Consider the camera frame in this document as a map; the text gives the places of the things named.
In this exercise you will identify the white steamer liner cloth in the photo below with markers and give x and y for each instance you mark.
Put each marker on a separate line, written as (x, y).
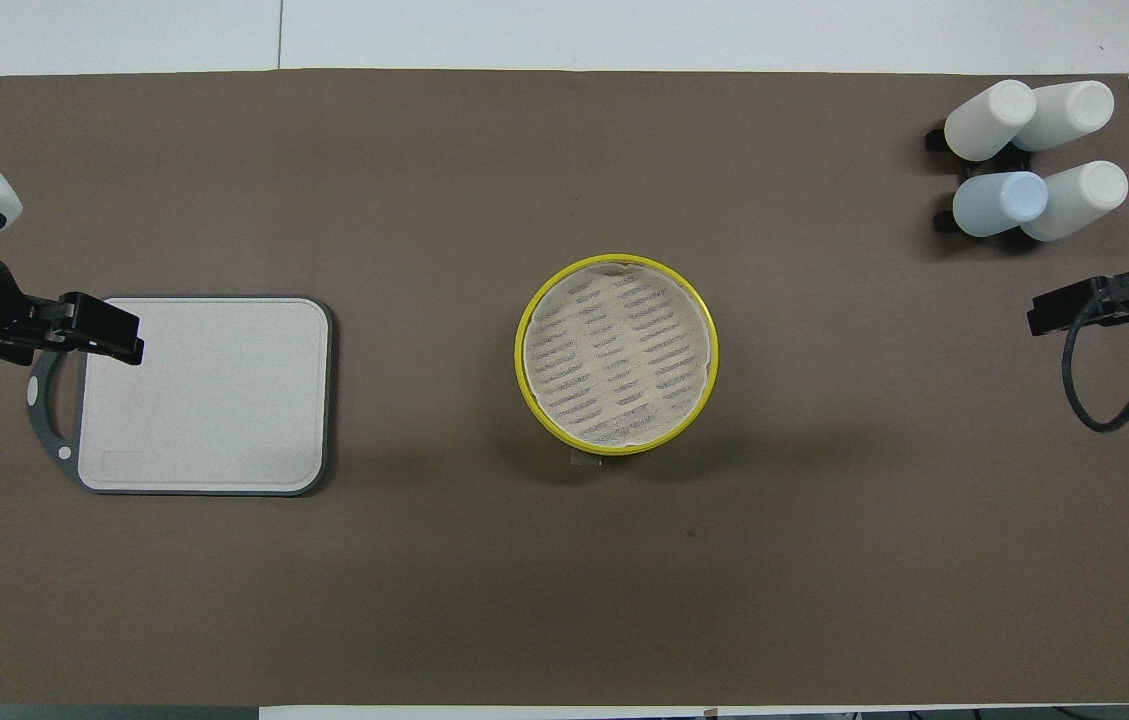
(614, 355)

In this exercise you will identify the light blue plastic cup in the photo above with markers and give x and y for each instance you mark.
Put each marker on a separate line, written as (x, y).
(999, 203)

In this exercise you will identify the white cup with blue rim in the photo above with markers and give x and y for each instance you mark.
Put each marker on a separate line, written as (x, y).
(1069, 112)

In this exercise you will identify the grey cutting board dark rim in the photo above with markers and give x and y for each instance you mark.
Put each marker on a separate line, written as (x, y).
(204, 400)

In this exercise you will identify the large brown table mat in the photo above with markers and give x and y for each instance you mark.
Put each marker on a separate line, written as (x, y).
(624, 580)

